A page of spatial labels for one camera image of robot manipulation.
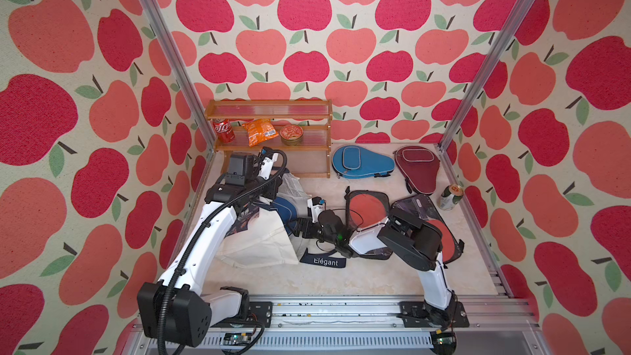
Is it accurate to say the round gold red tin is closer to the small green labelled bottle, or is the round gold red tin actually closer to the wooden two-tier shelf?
the wooden two-tier shelf

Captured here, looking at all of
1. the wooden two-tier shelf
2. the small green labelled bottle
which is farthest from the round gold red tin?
the small green labelled bottle

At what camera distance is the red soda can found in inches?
37.7

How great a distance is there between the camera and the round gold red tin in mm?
1008

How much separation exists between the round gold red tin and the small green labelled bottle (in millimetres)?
624
